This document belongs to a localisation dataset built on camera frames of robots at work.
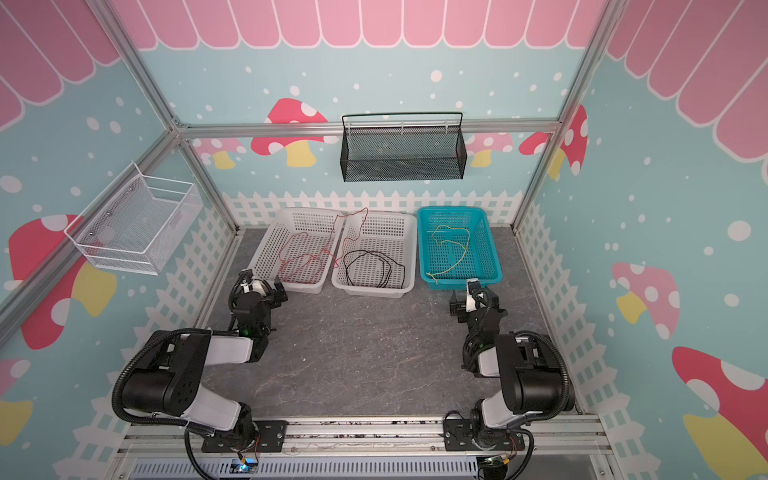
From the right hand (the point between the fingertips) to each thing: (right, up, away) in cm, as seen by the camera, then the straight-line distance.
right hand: (472, 288), depth 91 cm
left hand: (-64, +1, +1) cm, 64 cm away
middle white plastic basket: (-30, +11, +21) cm, 38 cm away
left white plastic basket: (-68, +7, +12) cm, 70 cm away
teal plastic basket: (+8, +9, +15) cm, 19 cm away
